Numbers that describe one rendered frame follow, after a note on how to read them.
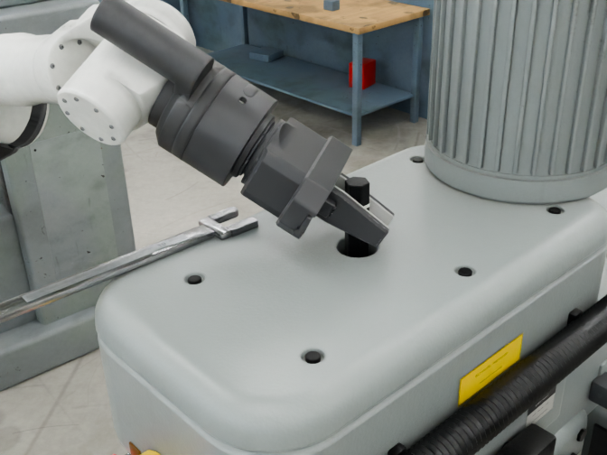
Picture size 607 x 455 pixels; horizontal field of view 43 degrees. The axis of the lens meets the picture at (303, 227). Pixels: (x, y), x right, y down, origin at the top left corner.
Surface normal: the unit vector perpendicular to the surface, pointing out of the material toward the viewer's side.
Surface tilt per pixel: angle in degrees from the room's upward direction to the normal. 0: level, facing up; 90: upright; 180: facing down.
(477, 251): 0
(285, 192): 90
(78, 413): 0
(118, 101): 68
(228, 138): 72
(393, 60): 90
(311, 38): 90
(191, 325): 0
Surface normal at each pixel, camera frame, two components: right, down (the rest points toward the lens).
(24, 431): -0.02, -0.88
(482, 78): -0.62, 0.39
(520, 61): -0.37, 0.45
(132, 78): 0.26, -0.33
